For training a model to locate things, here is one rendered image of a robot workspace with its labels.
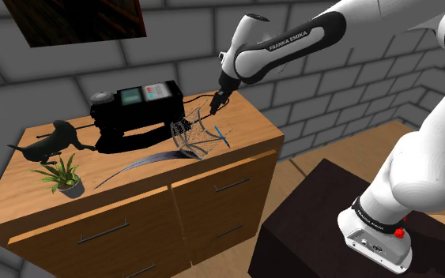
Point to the blue pen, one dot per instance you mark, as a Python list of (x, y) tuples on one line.
[(221, 135)]

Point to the wooden chest of drawers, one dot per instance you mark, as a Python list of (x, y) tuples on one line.
[(137, 215)]

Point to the dark robot stand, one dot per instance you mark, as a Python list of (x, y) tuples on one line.
[(303, 231)]

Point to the black box appliance with display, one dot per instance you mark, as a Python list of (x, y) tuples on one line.
[(137, 113)]

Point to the green plant in grey pot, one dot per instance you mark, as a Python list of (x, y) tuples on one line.
[(66, 177)]

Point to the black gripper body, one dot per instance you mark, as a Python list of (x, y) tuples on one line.
[(219, 98)]

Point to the dark wall picture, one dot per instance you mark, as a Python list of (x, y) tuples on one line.
[(75, 21)]

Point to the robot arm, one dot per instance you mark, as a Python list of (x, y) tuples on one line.
[(418, 173)]

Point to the black dog figure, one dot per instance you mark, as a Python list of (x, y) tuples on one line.
[(54, 140)]

